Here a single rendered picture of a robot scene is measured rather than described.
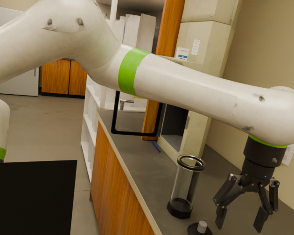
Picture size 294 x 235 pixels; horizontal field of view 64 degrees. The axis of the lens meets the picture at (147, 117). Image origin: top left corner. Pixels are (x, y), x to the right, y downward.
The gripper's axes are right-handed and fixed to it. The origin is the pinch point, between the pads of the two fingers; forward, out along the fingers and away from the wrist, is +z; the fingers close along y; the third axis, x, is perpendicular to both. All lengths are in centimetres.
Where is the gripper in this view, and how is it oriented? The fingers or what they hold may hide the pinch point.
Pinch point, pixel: (239, 222)
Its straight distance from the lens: 79.2
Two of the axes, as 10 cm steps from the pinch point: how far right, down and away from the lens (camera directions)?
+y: -9.8, -1.4, -1.2
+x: 0.8, 3.0, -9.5
